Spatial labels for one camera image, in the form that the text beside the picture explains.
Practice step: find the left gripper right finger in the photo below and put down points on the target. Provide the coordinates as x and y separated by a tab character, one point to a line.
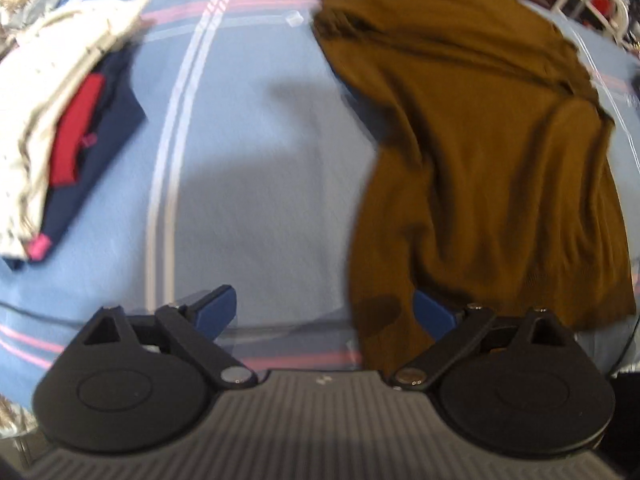
456	334

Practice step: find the blue striped bed sheet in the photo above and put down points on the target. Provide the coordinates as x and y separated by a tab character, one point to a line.
244	166

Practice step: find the white wire rack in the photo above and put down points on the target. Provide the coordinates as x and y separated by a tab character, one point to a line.
616	20

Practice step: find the brown sweater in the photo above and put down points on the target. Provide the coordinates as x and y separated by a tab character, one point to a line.
492	184

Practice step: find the cream folded garment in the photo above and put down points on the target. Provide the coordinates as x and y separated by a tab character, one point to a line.
38	79

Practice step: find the navy and red garment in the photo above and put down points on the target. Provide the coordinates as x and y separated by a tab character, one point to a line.
95	126

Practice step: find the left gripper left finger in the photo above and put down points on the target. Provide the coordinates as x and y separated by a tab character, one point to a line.
191	329

